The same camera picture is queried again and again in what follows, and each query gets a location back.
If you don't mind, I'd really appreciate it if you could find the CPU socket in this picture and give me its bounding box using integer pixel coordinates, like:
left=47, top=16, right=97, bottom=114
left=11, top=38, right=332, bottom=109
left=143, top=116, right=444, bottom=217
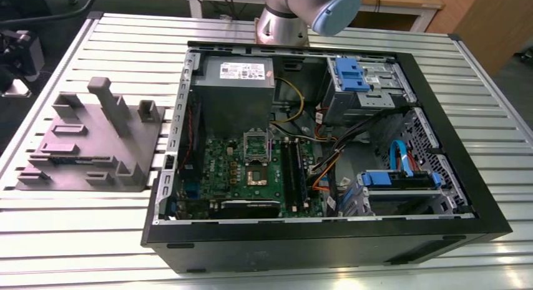
left=245, top=166, right=272, bottom=187

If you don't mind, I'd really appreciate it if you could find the grey parts rack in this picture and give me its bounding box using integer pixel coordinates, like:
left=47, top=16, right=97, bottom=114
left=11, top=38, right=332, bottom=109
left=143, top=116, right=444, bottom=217
left=15, top=77, right=167, bottom=193

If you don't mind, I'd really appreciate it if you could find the dark RAM stick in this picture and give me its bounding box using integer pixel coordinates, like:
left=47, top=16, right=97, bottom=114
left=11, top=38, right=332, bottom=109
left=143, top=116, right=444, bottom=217
left=48, top=156, right=95, bottom=165

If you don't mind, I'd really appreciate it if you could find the grey power supply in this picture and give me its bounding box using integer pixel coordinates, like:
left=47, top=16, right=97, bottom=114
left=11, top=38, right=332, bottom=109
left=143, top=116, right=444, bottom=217
left=191, top=55, right=278, bottom=140

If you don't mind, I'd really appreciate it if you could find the green motherboard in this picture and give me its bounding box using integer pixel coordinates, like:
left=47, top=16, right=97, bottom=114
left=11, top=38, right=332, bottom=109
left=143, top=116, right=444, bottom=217
left=173, top=127, right=330, bottom=219

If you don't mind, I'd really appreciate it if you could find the metal socket cover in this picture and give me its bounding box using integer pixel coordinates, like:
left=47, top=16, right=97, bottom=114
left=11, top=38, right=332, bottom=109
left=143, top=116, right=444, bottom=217
left=242, top=127, right=273, bottom=165

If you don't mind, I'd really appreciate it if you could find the black graphics card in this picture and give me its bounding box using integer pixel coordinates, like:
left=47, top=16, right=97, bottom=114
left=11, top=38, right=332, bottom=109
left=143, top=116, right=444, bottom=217
left=207, top=198, right=282, bottom=219

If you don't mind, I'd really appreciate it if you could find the black RAM slot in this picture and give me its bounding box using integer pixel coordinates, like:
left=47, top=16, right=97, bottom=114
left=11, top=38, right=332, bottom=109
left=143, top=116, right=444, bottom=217
left=281, top=139, right=297, bottom=210
left=292, top=139, right=312, bottom=208

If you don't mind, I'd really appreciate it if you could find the blue plastic drive latch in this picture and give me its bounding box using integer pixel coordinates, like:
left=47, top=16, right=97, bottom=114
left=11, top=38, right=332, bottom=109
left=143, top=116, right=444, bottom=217
left=336, top=56, right=372, bottom=93

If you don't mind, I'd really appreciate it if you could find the metal drive cage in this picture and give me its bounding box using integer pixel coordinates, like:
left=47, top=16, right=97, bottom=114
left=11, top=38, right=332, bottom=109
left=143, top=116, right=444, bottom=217
left=325, top=56, right=417, bottom=125

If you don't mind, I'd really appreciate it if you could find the pale blue disk carrier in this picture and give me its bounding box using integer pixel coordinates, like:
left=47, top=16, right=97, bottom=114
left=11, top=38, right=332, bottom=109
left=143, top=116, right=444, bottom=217
left=340, top=177, right=370, bottom=218

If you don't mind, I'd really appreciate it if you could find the black PC case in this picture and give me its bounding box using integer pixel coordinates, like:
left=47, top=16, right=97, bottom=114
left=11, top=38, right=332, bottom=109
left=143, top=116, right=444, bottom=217
left=141, top=40, right=513, bottom=274

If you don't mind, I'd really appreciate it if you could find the wooden desk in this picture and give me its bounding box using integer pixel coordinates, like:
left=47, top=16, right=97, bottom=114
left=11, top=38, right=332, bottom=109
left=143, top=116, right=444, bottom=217
left=356, top=0, right=447, bottom=34

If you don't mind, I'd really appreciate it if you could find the metal disk bay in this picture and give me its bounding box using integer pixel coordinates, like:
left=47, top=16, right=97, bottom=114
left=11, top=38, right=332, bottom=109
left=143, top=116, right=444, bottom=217
left=340, top=170, right=475, bottom=218

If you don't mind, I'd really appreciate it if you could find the wooden cabinet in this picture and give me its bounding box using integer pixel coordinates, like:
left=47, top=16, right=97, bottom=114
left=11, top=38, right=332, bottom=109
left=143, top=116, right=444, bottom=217
left=428, top=0, right=533, bottom=77

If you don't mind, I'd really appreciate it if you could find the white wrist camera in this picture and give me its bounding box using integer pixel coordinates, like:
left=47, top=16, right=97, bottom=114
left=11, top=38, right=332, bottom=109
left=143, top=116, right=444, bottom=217
left=0, top=79, right=34, bottom=98

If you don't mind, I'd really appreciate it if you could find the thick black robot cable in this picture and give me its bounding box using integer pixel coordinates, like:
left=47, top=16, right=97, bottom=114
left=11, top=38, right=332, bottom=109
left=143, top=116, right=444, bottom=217
left=0, top=0, right=102, bottom=26

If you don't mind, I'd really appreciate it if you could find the red fan wire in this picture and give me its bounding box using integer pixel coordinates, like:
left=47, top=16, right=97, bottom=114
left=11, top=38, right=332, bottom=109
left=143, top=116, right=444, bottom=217
left=185, top=105, right=197, bottom=166

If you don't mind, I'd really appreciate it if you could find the yellow wire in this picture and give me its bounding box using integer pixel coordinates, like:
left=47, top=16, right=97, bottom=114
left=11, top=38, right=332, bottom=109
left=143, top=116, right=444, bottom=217
left=270, top=77, right=305, bottom=125

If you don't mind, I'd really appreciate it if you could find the orange wire bundle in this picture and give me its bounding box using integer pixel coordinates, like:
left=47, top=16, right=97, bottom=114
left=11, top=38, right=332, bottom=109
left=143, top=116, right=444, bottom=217
left=310, top=158, right=336, bottom=191

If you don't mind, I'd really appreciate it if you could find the black wire bundle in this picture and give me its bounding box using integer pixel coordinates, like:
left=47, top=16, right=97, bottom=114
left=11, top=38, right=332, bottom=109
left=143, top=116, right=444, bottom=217
left=308, top=107, right=413, bottom=175

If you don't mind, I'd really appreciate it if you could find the blue wire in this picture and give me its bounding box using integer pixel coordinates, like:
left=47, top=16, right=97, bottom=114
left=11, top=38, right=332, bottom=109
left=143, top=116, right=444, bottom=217
left=389, top=139, right=417, bottom=178

